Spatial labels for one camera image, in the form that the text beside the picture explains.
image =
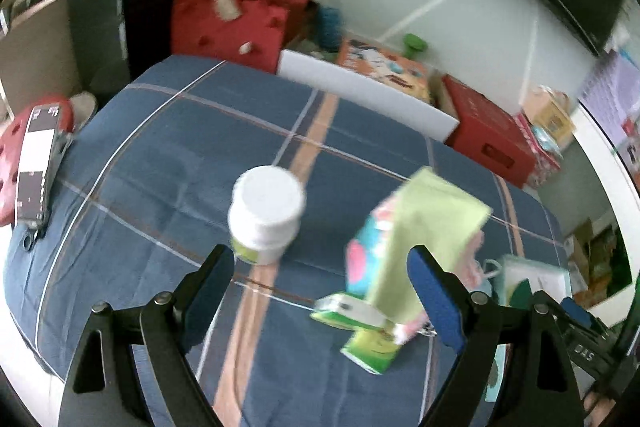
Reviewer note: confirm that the light green cloth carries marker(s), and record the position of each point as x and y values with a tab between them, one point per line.
425	227

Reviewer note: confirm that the small beige handbag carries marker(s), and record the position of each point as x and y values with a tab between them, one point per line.
550	117

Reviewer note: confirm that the bottle with blue liquid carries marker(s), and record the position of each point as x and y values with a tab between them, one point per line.
330	22

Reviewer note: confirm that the smartphone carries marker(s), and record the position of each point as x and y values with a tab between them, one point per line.
37	167

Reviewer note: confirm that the colourful cartoon tissue pack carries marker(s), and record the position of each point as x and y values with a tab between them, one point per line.
365	257

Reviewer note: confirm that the green tissue pack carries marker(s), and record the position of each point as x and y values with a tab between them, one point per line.
370	347

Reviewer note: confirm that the white tray with teal rim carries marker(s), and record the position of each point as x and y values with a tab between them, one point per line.
545	279

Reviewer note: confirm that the red felt handbag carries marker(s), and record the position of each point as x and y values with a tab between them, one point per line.
225	17

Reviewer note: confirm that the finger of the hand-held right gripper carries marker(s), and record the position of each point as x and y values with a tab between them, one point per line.
576	311

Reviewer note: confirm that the orange picture box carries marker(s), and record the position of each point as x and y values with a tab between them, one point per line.
380	67

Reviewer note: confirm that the white container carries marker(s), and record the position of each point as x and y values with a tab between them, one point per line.
84	107

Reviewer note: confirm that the white ledge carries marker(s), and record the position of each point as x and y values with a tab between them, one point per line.
600	167

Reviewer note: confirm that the white plastic bottle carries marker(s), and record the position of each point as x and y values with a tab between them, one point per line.
267	207

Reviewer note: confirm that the blue plaid blanket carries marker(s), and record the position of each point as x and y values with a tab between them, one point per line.
150	157

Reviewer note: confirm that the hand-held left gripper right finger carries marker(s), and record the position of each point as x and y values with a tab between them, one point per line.
435	302

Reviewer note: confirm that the red plastic crate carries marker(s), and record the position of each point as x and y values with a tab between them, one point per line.
485	127

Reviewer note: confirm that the white board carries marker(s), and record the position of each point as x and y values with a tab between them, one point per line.
360	92

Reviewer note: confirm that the purple wall calendar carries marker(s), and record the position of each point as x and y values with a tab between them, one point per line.
615	102

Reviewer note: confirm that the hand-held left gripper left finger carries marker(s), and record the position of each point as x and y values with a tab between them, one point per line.
207	292

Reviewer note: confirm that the red stool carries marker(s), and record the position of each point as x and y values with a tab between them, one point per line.
10	157

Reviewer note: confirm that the green dumbbell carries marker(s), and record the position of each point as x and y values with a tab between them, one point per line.
415	44

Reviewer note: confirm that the red and white patterned box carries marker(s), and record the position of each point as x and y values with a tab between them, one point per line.
542	162

